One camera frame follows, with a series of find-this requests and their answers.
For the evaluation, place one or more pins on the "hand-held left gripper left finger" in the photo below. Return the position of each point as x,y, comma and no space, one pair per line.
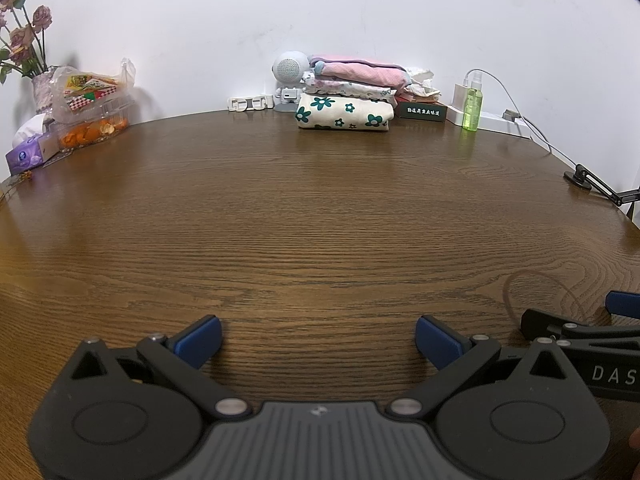
197,340

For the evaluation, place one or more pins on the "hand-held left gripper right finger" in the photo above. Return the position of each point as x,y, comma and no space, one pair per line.
440,340

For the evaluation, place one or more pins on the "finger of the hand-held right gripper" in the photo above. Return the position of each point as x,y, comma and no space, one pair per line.
575,332
625,305

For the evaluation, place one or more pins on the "pink purple-trimmed garment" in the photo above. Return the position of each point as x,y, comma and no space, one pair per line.
357,70

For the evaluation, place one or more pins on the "white power strip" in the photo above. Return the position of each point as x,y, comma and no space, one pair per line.
495,121

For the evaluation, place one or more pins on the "dark green box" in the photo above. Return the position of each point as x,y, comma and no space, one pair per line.
422,111

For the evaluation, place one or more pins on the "clear container of orange peels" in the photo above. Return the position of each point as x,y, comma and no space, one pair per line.
92,132

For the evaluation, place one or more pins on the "green spray bottle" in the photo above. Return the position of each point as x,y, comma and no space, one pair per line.
472,107

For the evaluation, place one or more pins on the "white charger plug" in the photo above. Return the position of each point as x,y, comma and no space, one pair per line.
461,96

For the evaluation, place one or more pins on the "cream green-flower folded garment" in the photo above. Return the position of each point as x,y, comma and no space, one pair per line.
345,112

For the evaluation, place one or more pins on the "purple tissue box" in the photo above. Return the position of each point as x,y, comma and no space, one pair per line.
30,152

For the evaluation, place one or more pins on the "clear bag of snacks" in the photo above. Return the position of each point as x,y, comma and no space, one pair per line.
90,87

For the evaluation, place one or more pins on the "white robot toy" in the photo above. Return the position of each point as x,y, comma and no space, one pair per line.
289,72

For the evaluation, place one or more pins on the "glass flower vase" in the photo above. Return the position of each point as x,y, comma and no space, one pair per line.
42,92

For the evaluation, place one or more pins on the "dried rose bouquet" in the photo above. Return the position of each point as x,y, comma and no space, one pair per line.
22,35

